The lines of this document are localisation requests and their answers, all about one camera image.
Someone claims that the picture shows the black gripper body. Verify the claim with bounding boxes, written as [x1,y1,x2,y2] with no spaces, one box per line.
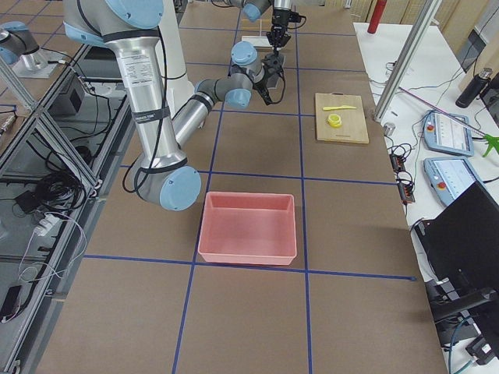
[255,54,285,94]
[271,7,301,36]

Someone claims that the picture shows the grey and pink cloth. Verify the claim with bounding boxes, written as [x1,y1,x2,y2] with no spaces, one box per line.
[262,52,285,89]

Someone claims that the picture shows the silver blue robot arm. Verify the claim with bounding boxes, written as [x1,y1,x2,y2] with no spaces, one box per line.
[63,1,283,211]
[211,0,306,53]

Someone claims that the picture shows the black water bottle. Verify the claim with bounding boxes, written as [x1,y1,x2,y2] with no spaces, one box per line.
[455,68,493,108]

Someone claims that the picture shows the white rectangular tray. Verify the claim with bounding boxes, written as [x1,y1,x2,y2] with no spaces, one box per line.
[241,36,272,48]

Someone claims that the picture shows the yellow lemon slices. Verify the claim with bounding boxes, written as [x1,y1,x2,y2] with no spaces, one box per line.
[327,113,342,128]

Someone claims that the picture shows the yellow plastic knife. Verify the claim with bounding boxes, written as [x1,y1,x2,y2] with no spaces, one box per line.
[322,105,357,111]

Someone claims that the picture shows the bamboo cutting board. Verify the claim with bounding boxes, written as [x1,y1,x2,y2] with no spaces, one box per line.
[314,93,370,144]

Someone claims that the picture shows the red bottle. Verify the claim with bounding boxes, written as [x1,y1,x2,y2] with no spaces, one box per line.
[367,0,388,34]

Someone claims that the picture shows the pink plastic bin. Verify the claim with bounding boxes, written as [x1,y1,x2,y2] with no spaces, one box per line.
[197,192,297,266]

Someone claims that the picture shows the lower teach pendant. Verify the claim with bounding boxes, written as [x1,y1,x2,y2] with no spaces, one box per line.
[423,157,483,206]

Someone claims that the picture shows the black monitor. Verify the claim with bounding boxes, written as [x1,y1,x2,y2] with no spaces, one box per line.
[415,182,498,291]

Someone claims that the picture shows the white power adapter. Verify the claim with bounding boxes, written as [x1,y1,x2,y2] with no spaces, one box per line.
[34,212,61,237]

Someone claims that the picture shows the black smartphone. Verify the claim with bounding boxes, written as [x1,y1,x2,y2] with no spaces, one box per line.
[1,285,22,319]

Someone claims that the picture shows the aluminium frame post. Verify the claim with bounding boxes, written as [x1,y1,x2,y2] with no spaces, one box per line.
[373,0,442,122]

